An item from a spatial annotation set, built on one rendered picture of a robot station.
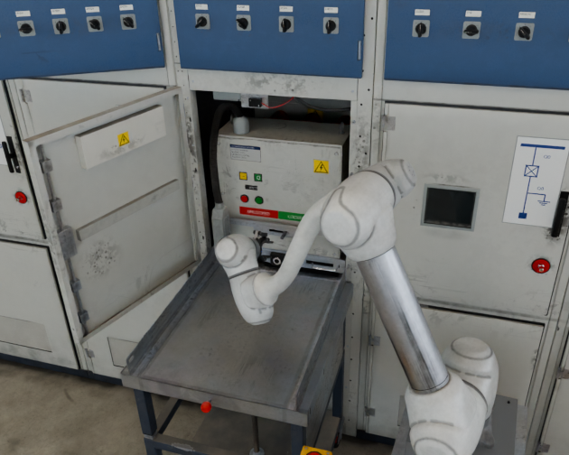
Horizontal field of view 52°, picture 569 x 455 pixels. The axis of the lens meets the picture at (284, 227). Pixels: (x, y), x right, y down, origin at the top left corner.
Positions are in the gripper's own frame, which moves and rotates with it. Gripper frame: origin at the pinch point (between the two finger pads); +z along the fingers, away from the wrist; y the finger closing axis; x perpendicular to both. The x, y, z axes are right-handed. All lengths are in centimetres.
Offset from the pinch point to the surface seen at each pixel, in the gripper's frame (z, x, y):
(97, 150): -45, -46, -26
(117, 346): 47, -82, 59
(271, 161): 0.4, -2.6, -32.5
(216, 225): 2.9, -21.9, -6.2
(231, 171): 3.5, -18.8, -27.1
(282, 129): 6.1, -1.8, -45.4
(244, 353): -21.9, 3.8, 34.0
